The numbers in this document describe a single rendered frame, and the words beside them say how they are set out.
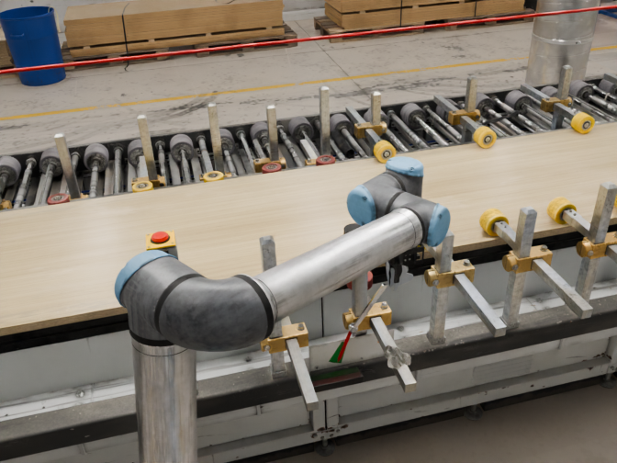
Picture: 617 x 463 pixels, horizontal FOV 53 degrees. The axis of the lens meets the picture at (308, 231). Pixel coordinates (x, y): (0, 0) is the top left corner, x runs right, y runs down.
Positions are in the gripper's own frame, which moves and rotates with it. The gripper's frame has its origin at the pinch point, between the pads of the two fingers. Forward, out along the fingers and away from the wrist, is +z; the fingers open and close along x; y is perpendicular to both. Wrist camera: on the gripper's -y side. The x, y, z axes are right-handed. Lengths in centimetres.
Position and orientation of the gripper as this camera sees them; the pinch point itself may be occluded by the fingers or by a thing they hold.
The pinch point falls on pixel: (390, 287)
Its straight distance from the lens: 167.0
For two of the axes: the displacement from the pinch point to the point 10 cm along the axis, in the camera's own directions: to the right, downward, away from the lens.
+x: -2.4, -5.1, 8.3
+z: 0.3, 8.5, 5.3
